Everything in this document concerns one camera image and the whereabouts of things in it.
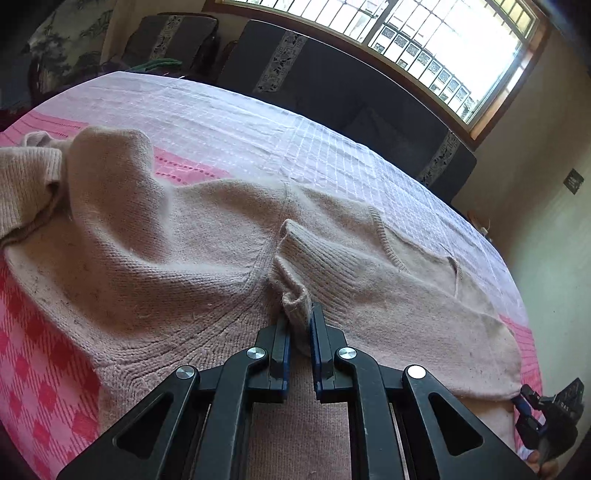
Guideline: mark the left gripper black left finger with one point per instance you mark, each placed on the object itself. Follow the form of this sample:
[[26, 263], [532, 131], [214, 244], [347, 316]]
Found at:
[[195, 423]]

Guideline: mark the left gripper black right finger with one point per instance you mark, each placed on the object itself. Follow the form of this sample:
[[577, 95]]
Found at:
[[404, 424]]

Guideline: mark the pink checkered bed sheet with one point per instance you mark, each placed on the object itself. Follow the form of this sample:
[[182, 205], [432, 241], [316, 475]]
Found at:
[[48, 391]]

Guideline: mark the dark sofa with patterned strips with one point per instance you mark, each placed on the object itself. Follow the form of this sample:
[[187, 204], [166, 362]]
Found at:
[[331, 87]]

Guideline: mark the beige knit sweater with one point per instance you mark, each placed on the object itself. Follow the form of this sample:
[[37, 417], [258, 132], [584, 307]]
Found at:
[[143, 276]]

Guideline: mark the round wooden side table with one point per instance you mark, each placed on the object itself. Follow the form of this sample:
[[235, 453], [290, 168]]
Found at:
[[482, 225]]

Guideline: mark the barred window with wooden frame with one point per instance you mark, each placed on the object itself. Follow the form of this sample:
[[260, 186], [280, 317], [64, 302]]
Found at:
[[466, 60]]

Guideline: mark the painted folding screen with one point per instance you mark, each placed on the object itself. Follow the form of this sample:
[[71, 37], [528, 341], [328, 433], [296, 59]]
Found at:
[[69, 43]]

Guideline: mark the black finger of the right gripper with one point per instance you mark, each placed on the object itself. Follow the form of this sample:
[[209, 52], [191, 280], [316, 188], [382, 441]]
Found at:
[[527, 406]]

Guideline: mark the dark armchair with patterned strip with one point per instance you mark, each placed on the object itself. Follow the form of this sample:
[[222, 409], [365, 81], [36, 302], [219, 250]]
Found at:
[[181, 45]]

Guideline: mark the black wall plaque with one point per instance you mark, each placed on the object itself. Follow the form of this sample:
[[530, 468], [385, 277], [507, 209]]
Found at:
[[573, 181]]

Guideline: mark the person's right hand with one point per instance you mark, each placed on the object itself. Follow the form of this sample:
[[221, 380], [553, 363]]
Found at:
[[547, 470]]

